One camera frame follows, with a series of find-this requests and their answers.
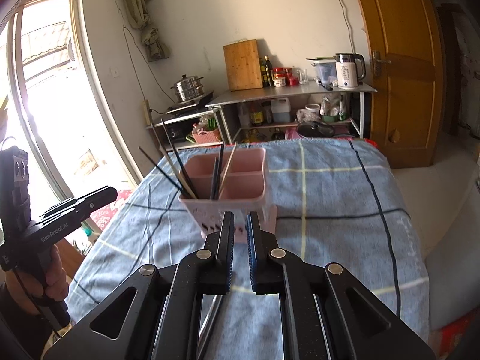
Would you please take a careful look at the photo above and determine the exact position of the cream white chopstick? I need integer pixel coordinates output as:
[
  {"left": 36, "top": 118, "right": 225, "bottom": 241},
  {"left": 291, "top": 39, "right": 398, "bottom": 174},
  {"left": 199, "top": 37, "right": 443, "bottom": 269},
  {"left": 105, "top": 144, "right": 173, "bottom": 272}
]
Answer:
[{"left": 151, "top": 120, "right": 197, "bottom": 199}]

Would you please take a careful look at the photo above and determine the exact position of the silver metal chopstick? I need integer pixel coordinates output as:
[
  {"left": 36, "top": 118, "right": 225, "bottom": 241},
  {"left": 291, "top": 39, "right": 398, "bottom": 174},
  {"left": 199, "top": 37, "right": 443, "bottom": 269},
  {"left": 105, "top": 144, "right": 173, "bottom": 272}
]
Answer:
[{"left": 218, "top": 142, "right": 239, "bottom": 198}]

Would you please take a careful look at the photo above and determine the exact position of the steel kitchen table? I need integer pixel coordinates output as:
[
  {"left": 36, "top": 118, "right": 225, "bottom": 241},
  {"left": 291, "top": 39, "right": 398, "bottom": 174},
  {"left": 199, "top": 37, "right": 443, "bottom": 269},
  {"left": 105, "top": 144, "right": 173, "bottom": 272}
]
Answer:
[{"left": 207, "top": 81, "right": 377, "bottom": 143}]

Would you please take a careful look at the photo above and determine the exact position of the person's left hand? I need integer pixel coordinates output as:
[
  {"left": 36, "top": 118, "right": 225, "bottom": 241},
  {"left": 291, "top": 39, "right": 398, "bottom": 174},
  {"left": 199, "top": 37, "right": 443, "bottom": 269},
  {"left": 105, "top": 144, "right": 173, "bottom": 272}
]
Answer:
[{"left": 5, "top": 244, "right": 69, "bottom": 315}]

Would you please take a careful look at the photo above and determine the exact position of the pink plastic utensil basket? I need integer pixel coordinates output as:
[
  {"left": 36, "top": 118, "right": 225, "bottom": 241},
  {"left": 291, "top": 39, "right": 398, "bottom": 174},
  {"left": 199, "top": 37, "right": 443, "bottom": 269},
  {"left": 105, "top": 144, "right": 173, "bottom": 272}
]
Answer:
[{"left": 179, "top": 147, "right": 278, "bottom": 243}]

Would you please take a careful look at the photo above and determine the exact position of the long black chopstick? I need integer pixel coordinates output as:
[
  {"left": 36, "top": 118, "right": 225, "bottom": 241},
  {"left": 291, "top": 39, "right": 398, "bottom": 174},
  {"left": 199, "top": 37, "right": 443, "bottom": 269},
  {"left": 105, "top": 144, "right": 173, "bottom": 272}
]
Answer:
[{"left": 210, "top": 143, "right": 224, "bottom": 201}]

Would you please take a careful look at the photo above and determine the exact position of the blue checked tablecloth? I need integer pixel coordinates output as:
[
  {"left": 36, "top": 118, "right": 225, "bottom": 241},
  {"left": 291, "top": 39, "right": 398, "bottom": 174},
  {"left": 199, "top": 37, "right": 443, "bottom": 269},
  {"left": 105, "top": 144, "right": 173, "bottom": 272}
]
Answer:
[{"left": 67, "top": 139, "right": 430, "bottom": 359}]

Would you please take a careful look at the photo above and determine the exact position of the black chopstick in basket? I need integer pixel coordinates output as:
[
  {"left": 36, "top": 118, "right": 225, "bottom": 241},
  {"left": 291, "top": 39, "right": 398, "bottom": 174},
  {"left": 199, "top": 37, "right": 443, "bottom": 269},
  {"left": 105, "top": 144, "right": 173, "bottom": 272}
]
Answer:
[
  {"left": 138, "top": 147, "right": 187, "bottom": 194},
  {"left": 161, "top": 119, "right": 198, "bottom": 199}
]

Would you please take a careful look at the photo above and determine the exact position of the pink woven basket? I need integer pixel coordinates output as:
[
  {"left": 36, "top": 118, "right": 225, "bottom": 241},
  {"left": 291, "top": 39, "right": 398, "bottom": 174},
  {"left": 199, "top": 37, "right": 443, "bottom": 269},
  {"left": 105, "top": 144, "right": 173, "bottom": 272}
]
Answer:
[{"left": 192, "top": 124, "right": 222, "bottom": 145}]

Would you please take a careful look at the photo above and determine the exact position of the pink storage box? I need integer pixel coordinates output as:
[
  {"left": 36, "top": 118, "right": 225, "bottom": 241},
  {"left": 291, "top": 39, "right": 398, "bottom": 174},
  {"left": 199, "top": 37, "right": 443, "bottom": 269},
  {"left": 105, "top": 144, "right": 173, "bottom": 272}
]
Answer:
[{"left": 285, "top": 127, "right": 301, "bottom": 140}]

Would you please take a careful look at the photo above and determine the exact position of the left side metal shelf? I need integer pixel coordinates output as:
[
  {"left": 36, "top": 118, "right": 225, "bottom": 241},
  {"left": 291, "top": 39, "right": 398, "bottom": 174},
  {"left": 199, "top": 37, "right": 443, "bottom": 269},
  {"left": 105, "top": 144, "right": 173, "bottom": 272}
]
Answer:
[{"left": 145, "top": 110, "right": 227, "bottom": 152}]

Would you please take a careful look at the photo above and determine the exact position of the black frying pan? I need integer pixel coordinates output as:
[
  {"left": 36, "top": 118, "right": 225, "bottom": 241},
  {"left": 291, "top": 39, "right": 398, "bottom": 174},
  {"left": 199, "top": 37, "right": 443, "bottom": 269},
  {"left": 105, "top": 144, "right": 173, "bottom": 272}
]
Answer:
[{"left": 296, "top": 121, "right": 335, "bottom": 138}]

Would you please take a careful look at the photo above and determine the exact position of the induction cooker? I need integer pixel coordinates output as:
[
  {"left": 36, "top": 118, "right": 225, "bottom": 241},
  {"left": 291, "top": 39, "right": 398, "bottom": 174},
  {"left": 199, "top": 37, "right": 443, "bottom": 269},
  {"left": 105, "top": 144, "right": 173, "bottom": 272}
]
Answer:
[{"left": 165, "top": 91, "right": 214, "bottom": 115}]

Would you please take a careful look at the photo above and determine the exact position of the stainless steel steamer pot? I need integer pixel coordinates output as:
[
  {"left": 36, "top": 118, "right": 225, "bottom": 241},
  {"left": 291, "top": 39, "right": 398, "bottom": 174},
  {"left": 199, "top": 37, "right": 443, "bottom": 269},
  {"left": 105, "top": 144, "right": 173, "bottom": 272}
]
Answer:
[{"left": 171, "top": 74, "right": 204, "bottom": 102}]

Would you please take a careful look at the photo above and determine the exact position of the dark oil bottle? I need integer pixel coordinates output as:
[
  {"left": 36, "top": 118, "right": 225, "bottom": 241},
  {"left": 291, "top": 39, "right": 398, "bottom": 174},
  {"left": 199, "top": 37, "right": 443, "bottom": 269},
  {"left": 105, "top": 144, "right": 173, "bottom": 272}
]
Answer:
[{"left": 264, "top": 55, "right": 274, "bottom": 86}]

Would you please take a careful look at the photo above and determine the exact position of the red jars group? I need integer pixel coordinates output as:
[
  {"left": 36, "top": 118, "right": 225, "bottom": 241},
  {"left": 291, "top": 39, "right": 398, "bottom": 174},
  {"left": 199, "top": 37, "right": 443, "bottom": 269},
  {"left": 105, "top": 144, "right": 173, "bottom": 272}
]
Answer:
[{"left": 272, "top": 67, "right": 299, "bottom": 88}]

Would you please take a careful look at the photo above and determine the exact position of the bamboo cutting board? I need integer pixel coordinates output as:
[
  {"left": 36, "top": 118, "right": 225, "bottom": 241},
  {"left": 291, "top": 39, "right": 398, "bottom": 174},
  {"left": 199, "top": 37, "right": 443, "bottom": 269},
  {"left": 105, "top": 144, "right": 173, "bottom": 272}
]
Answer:
[{"left": 223, "top": 39, "right": 263, "bottom": 91}]

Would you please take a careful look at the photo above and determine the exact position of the white electric kettle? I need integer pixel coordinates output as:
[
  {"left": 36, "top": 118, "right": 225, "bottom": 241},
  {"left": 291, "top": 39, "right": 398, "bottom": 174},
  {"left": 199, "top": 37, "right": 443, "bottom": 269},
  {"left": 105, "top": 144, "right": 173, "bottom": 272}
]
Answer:
[{"left": 334, "top": 53, "right": 366, "bottom": 89}]

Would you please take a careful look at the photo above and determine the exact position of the brown wooden door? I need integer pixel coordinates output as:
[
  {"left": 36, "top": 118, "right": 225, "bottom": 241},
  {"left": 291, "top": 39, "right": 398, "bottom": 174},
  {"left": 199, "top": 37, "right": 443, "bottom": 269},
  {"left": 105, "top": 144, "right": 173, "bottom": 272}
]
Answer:
[{"left": 359, "top": 0, "right": 444, "bottom": 168}]

